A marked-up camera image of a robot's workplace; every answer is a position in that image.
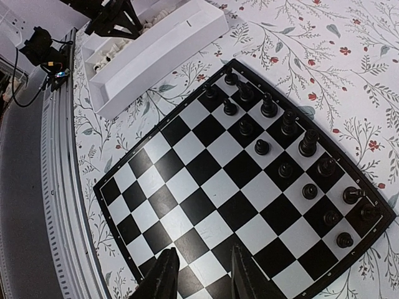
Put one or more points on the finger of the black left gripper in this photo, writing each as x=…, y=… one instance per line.
x=115, y=19

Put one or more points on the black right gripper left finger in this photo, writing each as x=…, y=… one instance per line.
x=162, y=279

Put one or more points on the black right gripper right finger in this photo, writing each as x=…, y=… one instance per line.
x=247, y=280

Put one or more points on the white plastic tray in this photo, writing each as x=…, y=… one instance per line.
x=154, y=54

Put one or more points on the black white chessboard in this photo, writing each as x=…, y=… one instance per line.
x=196, y=184

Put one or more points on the black chess pawn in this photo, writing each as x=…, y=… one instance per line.
x=344, y=240
x=331, y=218
x=309, y=191
x=285, y=170
x=261, y=147
x=246, y=128
x=210, y=91
x=230, y=109

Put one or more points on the black chess rook corner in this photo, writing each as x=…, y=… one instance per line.
x=230, y=78

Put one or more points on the black chess king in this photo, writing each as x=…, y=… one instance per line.
x=308, y=145

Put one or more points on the floral patterned table mat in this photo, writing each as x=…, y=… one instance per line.
x=338, y=60

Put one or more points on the aluminium front rail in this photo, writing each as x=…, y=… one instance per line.
x=46, y=243

